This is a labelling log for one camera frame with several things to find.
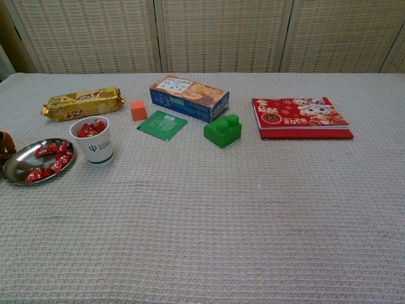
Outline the white paper cup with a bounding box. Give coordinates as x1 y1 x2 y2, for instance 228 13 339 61
69 115 115 167

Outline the blue orange cookie box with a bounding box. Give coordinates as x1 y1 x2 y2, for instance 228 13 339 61
149 75 230 124

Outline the green building block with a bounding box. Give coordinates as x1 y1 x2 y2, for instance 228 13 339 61
203 113 243 149

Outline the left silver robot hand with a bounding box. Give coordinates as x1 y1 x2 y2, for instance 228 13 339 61
0 131 17 166

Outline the green foil sachet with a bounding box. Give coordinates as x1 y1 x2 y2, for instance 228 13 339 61
136 110 188 143

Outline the woven folding screen panel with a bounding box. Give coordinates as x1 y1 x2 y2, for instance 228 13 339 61
154 0 294 74
4 0 162 75
280 0 405 74
379 18 405 74

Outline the white woven tablecloth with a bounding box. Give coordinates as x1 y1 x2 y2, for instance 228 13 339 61
0 72 405 304

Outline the gold biscuit packet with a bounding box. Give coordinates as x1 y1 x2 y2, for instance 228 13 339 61
40 87 125 123

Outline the round steel plate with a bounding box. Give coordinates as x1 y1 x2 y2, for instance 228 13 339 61
2 138 77 185

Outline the red 2026 desk calendar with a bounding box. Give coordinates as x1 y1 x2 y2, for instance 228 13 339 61
251 96 354 141

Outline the brown wooden screen panel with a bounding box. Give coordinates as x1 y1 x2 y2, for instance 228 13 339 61
0 0 37 75

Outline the orange cube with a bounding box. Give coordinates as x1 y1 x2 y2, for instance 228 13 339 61
130 100 149 122

